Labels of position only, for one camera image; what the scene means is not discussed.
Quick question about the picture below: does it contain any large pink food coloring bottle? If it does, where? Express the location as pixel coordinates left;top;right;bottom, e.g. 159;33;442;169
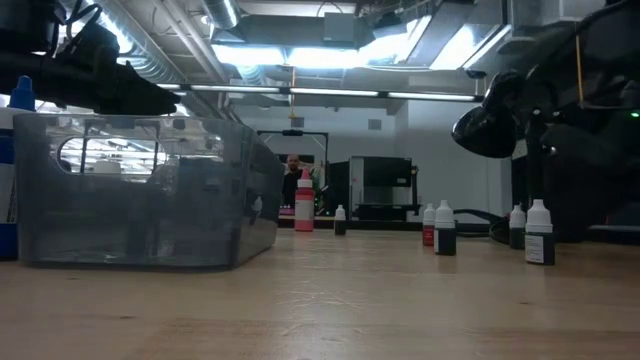
294;169;316;233

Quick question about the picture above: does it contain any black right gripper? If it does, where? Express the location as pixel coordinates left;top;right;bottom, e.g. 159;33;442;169
529;34;606;110

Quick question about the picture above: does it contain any ribbed silver ventilation duct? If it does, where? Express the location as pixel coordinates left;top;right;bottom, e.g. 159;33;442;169
94;0;187;84

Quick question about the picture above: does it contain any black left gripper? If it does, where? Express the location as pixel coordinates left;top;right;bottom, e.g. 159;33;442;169
49;22;182;117

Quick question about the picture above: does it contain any black frame stand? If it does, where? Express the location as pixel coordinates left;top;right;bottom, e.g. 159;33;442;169
256;128;330;211

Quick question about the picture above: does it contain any long ceiling light strip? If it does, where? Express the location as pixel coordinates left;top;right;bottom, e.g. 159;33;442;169
157;82;484;103

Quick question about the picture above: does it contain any black workstation cabinet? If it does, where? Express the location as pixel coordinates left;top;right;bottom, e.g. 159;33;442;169
349;155;422;221

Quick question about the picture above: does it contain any round silver ventilation duct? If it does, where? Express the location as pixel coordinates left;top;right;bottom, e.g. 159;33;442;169
199;0;242;30

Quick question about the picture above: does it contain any smoky transparent plastic bin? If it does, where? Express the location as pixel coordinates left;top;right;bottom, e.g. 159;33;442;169
13;113;285;270

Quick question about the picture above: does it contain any person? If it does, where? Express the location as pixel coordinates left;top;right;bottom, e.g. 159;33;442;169
281;153;305;209

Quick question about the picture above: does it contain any large blue food coloring bottle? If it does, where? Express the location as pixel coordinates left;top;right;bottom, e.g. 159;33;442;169
0;74;37;261

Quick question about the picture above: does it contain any black monitor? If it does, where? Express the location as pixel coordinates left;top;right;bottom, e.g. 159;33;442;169
327;159;351;217

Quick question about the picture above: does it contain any black lamp cable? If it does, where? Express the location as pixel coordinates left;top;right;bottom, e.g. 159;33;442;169
452;208;504;237

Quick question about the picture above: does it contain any dark grey side desk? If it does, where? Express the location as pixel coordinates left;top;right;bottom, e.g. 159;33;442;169
588;223;640;246

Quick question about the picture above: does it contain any black aluminium table frame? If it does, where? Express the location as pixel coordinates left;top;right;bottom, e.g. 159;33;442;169
277;218;501;233

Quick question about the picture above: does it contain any grey ceiling box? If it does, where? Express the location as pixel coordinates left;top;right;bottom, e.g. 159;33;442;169
323;12;359;44

